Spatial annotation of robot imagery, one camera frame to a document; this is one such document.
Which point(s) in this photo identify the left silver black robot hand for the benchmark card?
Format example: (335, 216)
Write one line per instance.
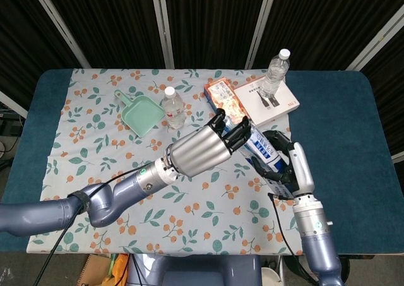
(202, 148)

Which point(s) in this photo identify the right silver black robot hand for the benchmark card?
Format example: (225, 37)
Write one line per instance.
(303, 169)

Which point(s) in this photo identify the silver blue toothpaste box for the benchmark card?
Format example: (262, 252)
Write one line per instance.
(265, 151)

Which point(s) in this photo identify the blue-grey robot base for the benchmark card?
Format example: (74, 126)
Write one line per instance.
(202, 271)

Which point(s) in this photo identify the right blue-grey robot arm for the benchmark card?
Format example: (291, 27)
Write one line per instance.
(315, 235)

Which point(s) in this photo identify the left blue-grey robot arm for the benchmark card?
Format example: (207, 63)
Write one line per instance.
(104, 204)

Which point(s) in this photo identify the orange snack box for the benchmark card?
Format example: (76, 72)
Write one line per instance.
(221, 91)

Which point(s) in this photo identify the water bottle with red label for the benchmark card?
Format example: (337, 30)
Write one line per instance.
(174, 110)

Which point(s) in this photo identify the mint green plastic scoop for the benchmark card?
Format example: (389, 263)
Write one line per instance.
(142, 117)

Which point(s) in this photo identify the floral print tablecloth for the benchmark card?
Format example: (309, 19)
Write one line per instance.
(126, 153)

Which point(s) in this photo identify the tall clear water bottle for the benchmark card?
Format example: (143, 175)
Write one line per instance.
(274, 73)

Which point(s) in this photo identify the white round bucket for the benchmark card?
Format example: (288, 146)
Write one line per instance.
(269, 278)

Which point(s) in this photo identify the orange yellow bag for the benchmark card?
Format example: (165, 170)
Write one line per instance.
(118, 271)

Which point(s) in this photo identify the white partition post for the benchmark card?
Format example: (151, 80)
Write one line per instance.
(375, 41)
(60, 24)
(398, 157)
(12, 103)
(262, 24)
(162, 24)

